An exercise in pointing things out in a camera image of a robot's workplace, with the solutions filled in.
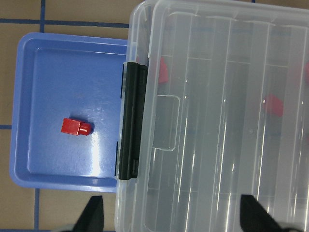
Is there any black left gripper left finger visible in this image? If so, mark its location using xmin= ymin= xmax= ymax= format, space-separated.
xmin=72 ymin=196 xmax=104 ymax=232

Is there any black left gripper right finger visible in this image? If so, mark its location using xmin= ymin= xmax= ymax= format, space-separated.
xmin=240 ymin=194 xmax=282 ymax=232

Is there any red block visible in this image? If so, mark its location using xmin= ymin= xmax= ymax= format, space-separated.
xmin=263 ymin=94 xmax=284 ymax=117
xmin=61 ymin=118 xmax=93 ymax=136

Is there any clear plastic box lid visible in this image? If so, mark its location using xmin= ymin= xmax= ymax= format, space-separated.
xmin=135 ymin=0 xmax=309 ymax=232

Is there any clear plastic storage box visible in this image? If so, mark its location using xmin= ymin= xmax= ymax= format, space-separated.
xmin=113 ymin=0 xmax=309 ymax=232

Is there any black box latch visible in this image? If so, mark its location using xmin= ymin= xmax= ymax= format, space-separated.
xmin=117 ymin=62 xmax=148 ymax=180

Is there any red block under lid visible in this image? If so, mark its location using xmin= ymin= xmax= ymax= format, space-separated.
xmin=263 ymin=94 xmax=284 ymax=117

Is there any blue plastic tray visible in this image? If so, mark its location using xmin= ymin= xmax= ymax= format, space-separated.
xmin=9 ymin=32 xmax=127 ymax=193

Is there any red block corner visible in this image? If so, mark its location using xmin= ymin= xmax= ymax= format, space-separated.
xmin=158 ymin=57 xmax=169 ymax=84

